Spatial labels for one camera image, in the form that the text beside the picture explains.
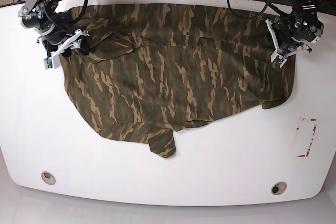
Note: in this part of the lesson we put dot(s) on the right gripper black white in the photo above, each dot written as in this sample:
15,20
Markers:
62,43

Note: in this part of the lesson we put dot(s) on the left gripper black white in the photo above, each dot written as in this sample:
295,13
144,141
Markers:
284,45

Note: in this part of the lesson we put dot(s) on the camouflage t-shirt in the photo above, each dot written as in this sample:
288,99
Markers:
154,69

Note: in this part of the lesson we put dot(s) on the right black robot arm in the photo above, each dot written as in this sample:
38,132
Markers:
52,27

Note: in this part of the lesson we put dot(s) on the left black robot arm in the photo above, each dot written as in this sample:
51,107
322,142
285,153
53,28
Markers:
295,31

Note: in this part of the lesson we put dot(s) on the red tape rectangle marking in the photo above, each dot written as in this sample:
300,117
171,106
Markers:
304,135

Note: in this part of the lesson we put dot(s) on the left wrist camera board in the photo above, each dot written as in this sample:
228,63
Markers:
278,60

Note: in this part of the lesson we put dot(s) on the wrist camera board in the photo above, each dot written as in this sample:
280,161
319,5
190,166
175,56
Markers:
278,60
52,62

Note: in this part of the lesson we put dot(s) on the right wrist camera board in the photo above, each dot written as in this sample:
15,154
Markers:
52,62

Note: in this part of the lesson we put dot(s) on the right table cable grommet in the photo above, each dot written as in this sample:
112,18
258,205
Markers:
278,188

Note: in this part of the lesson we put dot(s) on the table cable grommet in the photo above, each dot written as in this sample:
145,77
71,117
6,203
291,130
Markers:
278,188
48,178

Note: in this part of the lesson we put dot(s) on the left table cable grommet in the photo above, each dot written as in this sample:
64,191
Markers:
48,178

